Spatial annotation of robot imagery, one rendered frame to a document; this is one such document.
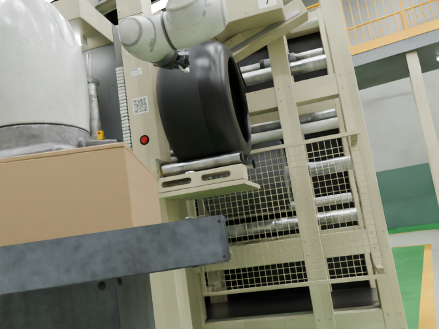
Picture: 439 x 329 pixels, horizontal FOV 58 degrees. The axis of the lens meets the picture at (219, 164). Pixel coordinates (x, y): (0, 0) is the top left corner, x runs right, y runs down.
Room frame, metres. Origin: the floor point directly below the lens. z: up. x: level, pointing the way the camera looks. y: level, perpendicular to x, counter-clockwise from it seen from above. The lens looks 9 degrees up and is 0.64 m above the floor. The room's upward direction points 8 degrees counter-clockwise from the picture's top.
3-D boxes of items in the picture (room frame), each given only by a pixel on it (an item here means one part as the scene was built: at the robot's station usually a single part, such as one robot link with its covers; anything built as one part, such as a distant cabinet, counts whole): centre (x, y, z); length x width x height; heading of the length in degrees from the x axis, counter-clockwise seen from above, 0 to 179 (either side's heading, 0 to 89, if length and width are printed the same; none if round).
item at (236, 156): (1.58, 0.07, 0.90); 0.35 x 0.05 x 0.05; 76
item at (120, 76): (1.75, 0.39, 1.19); 0.05 x 0.04 x 0.48; 166
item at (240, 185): (1.72, 0.04, 0.80); 0.37 x 0.36 x 0.02; 166
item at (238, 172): (1.59, 0.08, 0.83); 0.36 x 0.09 x 0.06; 76
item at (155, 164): (1.76, 0.22, 0.90); 0.40 x 0.03 x 0.10; 166
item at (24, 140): (0.57, 0.25, 0.78); 0.22 x 0.18 x 0.06; 83
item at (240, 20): (1.98, -0.15, 1.71); 0.61 x 0.25 x 0.15; 76
